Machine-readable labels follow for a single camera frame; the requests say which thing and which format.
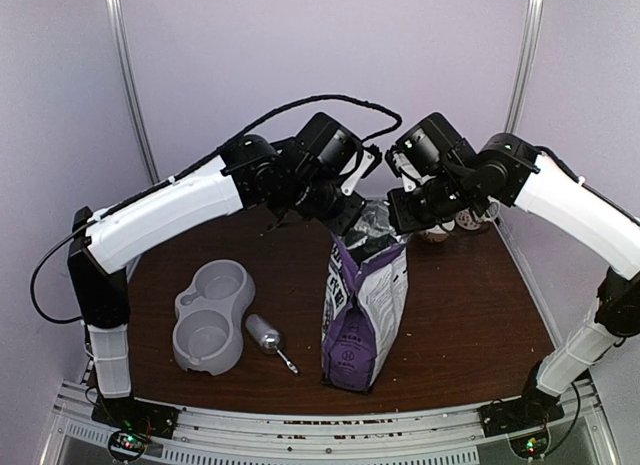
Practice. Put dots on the metal food scoop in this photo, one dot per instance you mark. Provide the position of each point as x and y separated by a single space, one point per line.
269 339

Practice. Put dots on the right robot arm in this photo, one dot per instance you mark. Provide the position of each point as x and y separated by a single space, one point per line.
443 175

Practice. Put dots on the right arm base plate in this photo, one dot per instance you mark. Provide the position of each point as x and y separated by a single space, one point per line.
501 417

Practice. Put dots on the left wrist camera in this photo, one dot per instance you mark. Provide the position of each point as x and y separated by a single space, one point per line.
360 166

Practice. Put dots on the aluminium front rail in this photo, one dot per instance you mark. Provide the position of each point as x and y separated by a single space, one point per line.
453 435

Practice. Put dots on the right aluminium corner post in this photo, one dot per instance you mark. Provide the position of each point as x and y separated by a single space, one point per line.
529 43

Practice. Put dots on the left aluminium corner post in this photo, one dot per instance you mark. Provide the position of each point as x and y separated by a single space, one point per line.
118 28

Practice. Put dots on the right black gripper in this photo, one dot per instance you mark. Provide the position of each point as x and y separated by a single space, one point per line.
402 215

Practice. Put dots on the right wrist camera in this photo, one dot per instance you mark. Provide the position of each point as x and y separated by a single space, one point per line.
403 169

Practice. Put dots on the purple puppy food bag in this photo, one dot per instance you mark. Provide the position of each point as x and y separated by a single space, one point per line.
365 296

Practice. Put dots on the grey double pet bowl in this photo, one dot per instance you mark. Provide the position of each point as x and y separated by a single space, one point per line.
208 336

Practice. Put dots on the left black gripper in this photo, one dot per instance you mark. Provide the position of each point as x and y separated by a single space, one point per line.
341 222

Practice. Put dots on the patterned mug yellow inside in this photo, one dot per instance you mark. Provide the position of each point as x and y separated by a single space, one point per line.
469 221

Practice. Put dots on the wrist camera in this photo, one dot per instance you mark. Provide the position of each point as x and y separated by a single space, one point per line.
360 166
403 169

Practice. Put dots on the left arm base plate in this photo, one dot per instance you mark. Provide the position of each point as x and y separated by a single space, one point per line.
144 419

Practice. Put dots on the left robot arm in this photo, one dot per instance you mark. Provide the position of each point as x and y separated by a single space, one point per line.
314 174

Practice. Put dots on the aluminium corner post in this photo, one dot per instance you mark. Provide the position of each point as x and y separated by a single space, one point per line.
529 43
118 28

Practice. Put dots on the white ceramic bowl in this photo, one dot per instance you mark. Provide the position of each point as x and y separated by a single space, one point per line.
438 233

